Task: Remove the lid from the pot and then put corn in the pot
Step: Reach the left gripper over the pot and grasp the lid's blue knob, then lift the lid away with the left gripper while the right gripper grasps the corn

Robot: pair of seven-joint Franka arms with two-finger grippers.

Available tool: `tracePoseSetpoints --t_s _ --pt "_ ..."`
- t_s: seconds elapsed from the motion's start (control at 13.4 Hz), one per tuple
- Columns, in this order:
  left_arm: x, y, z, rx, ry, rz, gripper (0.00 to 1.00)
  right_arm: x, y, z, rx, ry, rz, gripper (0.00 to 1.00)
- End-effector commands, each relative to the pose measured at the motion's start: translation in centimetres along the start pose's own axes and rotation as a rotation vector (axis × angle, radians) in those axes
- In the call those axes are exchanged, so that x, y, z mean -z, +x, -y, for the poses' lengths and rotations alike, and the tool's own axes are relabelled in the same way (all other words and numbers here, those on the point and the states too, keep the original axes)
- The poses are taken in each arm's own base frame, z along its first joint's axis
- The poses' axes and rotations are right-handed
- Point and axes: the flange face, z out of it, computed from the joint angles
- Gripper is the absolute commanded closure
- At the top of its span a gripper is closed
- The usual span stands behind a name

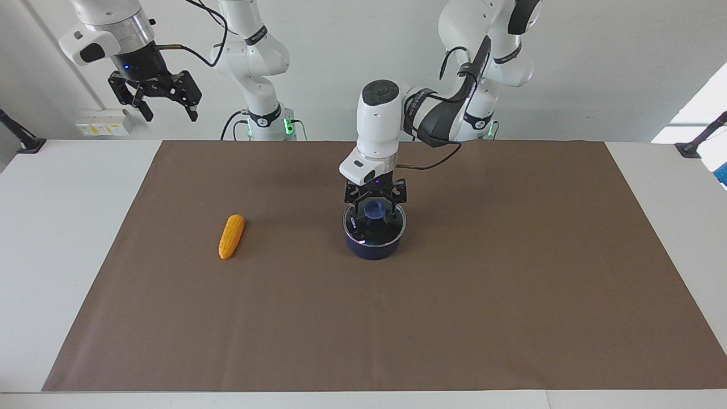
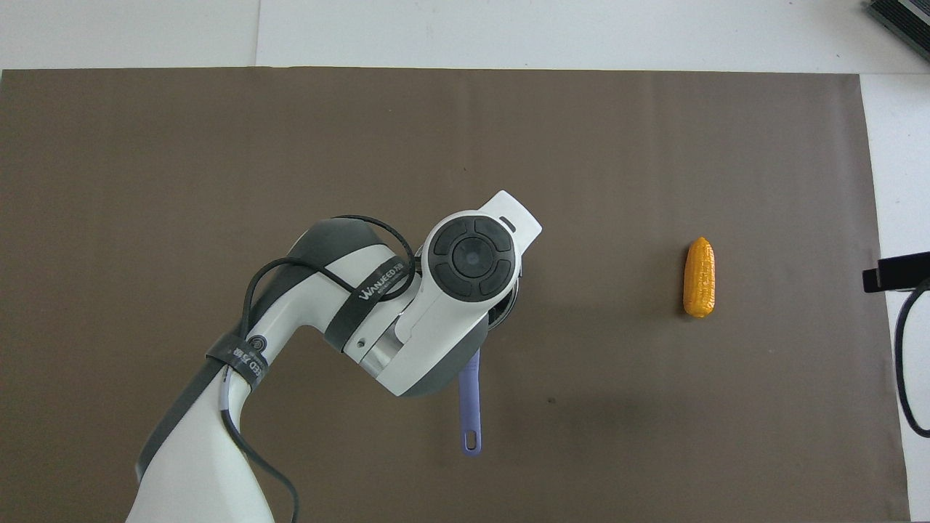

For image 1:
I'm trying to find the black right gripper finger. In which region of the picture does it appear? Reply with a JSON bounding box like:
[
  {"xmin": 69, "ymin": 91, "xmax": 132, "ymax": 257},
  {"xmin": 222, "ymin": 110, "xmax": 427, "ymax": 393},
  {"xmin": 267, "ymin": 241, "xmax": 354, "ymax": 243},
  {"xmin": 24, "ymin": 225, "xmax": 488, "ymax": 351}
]
[
  {"xmin": 108, "ymin": 73, "xmax": 154, "ymax": 122},
  {"xmin": 170, "ymin": 70, "xmax": 203, "ymax": 122}
]

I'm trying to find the glass lid with blue knob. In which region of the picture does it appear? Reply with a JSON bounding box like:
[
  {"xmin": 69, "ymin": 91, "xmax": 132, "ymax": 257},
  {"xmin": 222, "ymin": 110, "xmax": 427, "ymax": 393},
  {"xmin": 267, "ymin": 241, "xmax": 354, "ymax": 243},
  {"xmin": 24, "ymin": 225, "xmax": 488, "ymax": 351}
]
[{"xmin": 342, "ymin": 202, "xmax": 408, "ymax": 249}]

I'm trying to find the yellow corn cob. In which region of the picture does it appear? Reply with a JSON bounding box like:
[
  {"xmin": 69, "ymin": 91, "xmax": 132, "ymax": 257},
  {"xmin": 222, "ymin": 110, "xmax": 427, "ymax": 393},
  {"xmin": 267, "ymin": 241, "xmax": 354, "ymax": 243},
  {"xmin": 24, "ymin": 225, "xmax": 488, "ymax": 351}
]
[{"xmin": 219, "ymin": 214, "xmax": 245, "ymax": 260}]

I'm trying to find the brown table mat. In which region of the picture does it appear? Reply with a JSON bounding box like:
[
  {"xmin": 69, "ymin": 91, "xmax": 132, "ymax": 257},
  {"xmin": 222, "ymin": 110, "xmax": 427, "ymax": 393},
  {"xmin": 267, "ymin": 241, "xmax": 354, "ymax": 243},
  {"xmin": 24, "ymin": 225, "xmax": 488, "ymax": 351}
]
[{"xmin": 41, "ymin": 140, "xmax": 727, "ymax": 392}]

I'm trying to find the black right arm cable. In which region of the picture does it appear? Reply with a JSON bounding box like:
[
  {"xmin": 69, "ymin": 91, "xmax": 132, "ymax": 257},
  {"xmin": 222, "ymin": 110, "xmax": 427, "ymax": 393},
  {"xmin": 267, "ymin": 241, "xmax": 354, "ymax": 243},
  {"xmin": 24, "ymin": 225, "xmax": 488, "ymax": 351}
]
[{"xmin": 153, "ymin": 0, "xmax": 229, "ymax": 68}]

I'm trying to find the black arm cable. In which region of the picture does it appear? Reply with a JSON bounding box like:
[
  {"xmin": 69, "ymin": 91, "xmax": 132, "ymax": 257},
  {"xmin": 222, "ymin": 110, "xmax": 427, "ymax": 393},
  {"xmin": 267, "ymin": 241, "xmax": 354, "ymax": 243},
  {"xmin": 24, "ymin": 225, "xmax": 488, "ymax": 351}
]
[
  {"xmin": 396, "ymin": 35, "xmax": 494, "ymax": 171},
  {"xmin": 153, "ymin": 0, "xmax": 229, "ymax": 68}
]

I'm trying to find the white wall socket box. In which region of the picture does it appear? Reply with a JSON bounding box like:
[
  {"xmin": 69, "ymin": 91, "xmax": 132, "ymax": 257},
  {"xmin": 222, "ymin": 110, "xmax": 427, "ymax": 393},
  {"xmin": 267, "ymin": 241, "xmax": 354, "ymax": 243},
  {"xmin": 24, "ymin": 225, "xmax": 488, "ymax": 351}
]
[{"xmin": 75, "ymin": 109, "xmax": 135, "ymax": 137}]

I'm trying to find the blue saucepan with long handle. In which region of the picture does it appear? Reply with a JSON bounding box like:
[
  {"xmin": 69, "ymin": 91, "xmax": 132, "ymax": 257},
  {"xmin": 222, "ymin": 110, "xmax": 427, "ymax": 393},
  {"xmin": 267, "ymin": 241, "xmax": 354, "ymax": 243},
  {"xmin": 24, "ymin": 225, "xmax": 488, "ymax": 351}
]
[{"xmin": 342, "ymin": 202, "xmax": 408, "ymax": 261}]

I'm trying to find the grey wall cable duct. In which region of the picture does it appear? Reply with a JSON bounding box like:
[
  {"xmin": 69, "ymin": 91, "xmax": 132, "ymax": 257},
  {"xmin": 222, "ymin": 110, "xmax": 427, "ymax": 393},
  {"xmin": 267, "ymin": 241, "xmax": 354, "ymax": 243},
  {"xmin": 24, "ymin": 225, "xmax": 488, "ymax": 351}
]
[{"xmin": 23, "ymin": 0, "xmax": 106, "ymax": 112}]

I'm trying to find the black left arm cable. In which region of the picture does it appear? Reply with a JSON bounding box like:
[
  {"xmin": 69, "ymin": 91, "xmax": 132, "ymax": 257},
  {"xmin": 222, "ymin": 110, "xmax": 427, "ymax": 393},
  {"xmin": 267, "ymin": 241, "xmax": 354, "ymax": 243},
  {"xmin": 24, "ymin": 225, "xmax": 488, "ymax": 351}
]
[{"xmin": 396, "ymin": 35, "xmax": 494, "ymax": 171}]

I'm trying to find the black base cable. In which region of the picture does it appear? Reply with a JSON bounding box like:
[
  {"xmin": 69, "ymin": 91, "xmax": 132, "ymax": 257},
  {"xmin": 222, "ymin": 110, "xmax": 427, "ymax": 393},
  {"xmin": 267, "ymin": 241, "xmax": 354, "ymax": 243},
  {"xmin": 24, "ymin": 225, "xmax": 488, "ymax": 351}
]
[{"xmin": 220, "ymin": 110, "xmax": 308, "ymax": 141}]

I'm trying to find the black camera stand foot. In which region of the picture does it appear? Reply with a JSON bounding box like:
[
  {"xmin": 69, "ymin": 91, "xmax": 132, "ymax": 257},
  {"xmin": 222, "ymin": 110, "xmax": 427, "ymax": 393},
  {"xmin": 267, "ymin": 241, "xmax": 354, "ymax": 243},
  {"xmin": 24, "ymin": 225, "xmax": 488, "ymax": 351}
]
[
  {"xmin": 0, "ymin": 108, "xmax": 47, "ymax": 155},
  {"xmin": 674, "ymin": 111, "xmax": 727, "ymax": 159}
]

